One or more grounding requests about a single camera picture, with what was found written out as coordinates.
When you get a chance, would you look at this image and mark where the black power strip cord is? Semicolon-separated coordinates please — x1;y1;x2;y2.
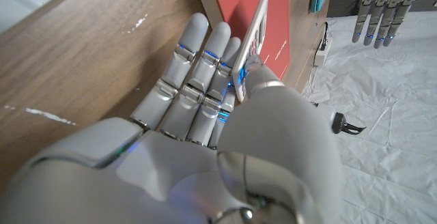
319;21;329;51

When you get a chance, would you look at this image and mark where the white wrinkled backdrop sheet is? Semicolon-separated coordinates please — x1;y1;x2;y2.
302;10;437;224

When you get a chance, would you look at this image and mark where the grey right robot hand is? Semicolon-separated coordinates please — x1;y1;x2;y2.
0;12;346;224

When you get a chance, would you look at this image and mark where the white pocket calculator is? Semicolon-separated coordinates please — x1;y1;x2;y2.
231;0;270;103

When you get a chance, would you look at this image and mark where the white bottle with black cap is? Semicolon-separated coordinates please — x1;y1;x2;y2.
312;101;367;135

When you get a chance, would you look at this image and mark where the white power strip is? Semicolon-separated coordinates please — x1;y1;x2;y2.
313;38;333;67

